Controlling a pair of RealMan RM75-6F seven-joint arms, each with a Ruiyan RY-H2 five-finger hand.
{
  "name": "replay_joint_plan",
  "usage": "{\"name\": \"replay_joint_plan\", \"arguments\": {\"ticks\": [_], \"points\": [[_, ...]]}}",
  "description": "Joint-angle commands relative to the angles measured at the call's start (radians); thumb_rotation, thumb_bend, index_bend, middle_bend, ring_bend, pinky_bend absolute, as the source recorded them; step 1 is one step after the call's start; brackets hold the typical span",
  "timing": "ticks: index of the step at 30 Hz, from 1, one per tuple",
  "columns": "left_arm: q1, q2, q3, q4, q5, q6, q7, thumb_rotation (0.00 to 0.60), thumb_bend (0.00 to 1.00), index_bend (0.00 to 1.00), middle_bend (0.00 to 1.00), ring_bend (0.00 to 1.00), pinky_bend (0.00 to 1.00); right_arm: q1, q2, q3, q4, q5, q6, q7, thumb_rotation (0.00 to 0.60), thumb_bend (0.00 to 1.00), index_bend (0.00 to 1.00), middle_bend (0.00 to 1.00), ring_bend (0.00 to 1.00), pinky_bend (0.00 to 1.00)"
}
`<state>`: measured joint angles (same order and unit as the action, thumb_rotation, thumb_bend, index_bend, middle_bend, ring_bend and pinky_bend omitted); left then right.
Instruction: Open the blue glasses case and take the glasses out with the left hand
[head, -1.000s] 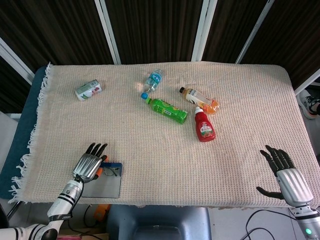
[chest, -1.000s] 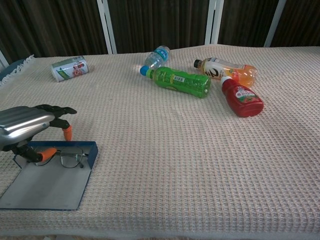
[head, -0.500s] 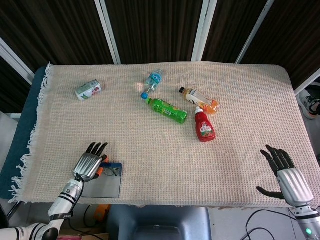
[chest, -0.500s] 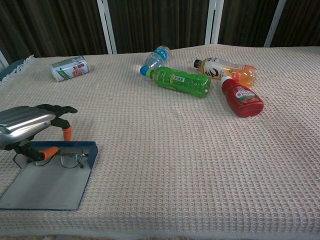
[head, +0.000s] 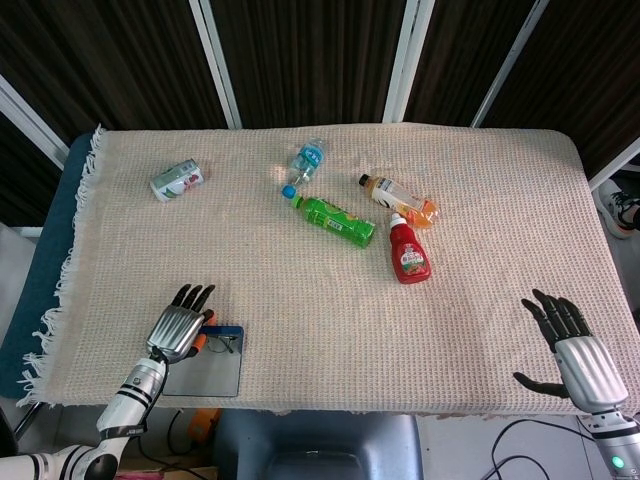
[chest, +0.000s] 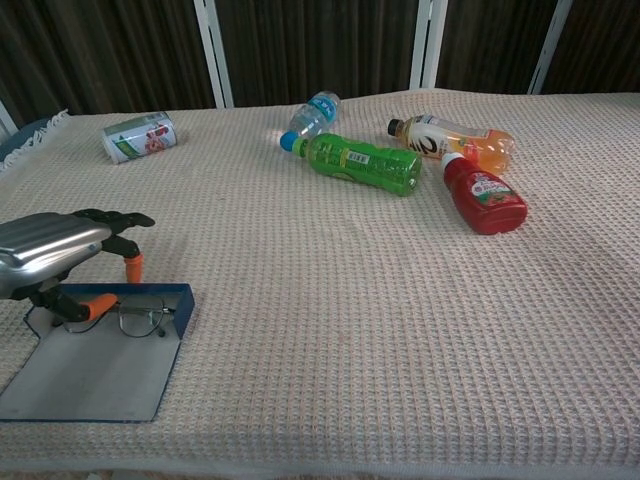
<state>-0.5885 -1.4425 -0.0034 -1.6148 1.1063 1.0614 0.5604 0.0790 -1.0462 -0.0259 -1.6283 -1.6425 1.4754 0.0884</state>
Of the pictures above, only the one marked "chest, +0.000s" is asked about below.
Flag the white partition frame post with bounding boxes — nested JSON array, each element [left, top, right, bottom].
[[0, 97, 19, 139], [527, 0, 574, 95], [193, 0, 235, 109], [408, 0, 449, 91]]

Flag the beige waffle tablecloth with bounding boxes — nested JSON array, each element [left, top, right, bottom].
[[0, 88, 640, 476]]

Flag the wire frame eyeglasses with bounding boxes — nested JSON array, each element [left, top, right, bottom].
[[62, 294, 177, 340]]

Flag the red ketchup bottle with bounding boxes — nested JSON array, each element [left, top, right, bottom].
[[440, 152, 529, 236]]

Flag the clear water bottle blue cap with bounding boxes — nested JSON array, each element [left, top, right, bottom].
[[279, 90, 342, 152]]

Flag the white green drink can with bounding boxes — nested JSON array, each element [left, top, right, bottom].
[[103, 110, 180, 165]]

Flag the green tea bottle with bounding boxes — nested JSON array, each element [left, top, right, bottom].
[[292, 132, 424, 198]]

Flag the orange juice bottle black cap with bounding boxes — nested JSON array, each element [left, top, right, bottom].
[[387, 113, 516, 175]]

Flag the silver box with blue edge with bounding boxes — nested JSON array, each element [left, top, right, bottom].
[[0, 282, 196, 424]]

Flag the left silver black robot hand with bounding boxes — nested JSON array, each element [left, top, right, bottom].
[[0, 208, 156, 322]]

